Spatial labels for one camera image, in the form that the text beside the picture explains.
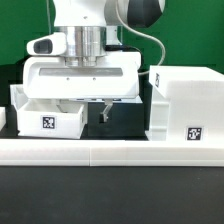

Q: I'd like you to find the white front drawer tray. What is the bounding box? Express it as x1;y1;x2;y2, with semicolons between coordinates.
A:
17;100;88;139

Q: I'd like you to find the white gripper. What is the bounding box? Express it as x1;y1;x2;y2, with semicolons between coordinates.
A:
23;32;141;123

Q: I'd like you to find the white rear drawer tray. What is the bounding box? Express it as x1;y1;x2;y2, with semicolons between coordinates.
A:
10;84;28;111

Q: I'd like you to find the white drawer cabinet box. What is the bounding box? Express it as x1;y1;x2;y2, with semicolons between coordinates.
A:
146;66;224;142

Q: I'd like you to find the black raised base platform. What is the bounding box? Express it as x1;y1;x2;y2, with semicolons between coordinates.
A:
0;65;152;140

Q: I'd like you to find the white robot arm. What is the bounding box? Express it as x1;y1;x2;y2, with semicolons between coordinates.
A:
23;0;165;122

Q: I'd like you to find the white drawer tray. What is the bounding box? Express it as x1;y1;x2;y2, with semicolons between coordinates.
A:
10;84;28;111
17;100;88;139

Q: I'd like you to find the white front fence rail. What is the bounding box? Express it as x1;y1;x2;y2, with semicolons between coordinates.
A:
0;139;224;167

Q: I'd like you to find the white marker sheet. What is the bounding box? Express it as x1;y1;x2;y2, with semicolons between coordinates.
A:
73;98;122;103

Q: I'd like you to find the white fence rail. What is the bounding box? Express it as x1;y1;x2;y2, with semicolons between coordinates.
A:
0;107;6;131
0;139;224;167

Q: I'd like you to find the white left fence rail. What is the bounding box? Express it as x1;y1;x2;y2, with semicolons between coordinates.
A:
0;107;6;131

